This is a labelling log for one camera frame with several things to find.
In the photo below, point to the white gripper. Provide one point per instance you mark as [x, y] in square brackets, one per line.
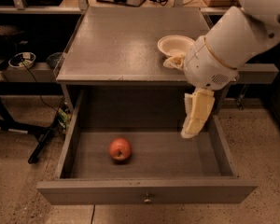
[206, 65]

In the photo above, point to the red apple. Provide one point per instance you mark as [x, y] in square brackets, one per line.
[120, 149]

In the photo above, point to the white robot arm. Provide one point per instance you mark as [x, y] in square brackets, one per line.
[244, 32]

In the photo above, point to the grey cabinet with counter top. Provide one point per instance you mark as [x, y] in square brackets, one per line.
[118, 46]

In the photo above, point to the open grey top drawer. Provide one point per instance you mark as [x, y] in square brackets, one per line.
[165, 165]

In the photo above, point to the metal drawer knob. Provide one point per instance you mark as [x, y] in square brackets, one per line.
[147, 199]

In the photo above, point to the white paper bowl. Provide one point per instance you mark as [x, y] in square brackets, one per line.
[174, 45]

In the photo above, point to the dark bowl on shelf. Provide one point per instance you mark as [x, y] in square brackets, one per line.
[54, 59]

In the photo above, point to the white bowl on shelf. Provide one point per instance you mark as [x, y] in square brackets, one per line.
[22, 60]

